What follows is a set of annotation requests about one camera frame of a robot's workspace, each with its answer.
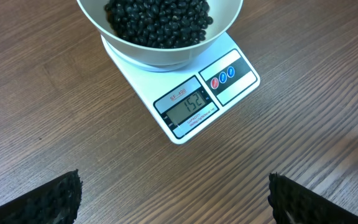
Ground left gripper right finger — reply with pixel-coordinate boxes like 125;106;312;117
268;173;358;224

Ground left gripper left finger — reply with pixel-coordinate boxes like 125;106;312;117
0;169;83;224

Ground white digital kitchen scale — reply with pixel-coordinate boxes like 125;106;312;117
102;33;260;144

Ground black beans in bowl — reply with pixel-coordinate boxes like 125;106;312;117
104;0;214;49

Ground cream white bowl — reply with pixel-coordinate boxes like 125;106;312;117
77;0;244;66

